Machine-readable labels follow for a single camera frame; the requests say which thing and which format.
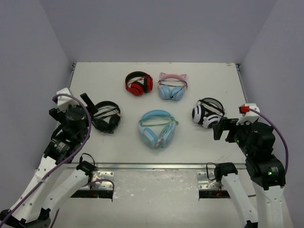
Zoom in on white black headphones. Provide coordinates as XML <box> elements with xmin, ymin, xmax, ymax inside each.
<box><xmin>192</xmin><ymin>97</ymin><xmax>225</xmax><ymax>129</ymax></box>

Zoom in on pink blue cat-ear headphones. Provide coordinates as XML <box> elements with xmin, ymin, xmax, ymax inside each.
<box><xmin>158</xmin><ymin>72</ymin><xmax>188</xmax><ymax>101</ymax></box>

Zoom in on red headphones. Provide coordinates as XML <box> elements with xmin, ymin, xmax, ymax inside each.
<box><xmin>125</xmin><ymin>71</ymin><xmax>153</xmax><ymax>96</ymax></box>

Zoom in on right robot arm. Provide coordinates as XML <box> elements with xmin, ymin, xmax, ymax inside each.
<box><xmin>212</xmin><ymin>117</ymin><xmax>286</xmax><ymax>228</ymax></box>

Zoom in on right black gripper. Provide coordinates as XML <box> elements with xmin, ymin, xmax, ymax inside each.
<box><xmin>212</xmin><ymin>117</ymin><xmax>253</xmax><ymax>157</ymax></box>

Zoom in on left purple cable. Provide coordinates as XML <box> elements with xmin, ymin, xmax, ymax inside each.
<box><xmin>0</xmin><ymin>94</ymin><xmax>114</xmax><ymax>228</ymax></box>

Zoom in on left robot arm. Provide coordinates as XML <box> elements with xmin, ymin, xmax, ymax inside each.
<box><xmin>0</xmin><ymin>92</ymin><xmax>96</xmax><ymax>228</ymax></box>

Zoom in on metal rail bracket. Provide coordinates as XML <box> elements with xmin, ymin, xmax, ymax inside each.
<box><xmin>66</xmin><ymin>162</ymin><xmax>240</xmax><ymax>190</ymax></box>

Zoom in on light blue headphones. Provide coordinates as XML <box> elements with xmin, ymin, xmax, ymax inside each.
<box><xmin>138</xmin><ymin>110</ymin><xmax>179</xmax><ymax>149</ymax></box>

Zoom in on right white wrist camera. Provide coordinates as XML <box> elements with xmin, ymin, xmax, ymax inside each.
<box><xmin>236</xmin><ymin>103</ymin><xmax>260</xmax><ymax>125</ymax></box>

